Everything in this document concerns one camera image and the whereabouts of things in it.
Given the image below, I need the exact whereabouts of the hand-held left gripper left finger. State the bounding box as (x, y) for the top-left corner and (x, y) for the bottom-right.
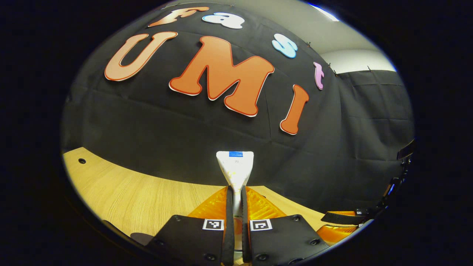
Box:
(146, 186), (235, 266)

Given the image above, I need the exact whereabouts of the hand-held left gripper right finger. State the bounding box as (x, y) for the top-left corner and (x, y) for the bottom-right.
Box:
(242, 186), (329, 265)

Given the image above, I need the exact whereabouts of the dark round coaster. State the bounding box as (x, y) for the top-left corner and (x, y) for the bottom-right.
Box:
(129, 232), (154, 246)

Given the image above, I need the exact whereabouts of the white toothpaste tube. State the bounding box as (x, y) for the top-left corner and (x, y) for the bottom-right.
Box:
(216, 151), (255, 252)

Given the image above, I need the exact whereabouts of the black backdrop cloth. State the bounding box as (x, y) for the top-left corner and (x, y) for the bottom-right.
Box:
(61, 2), (415, 222)

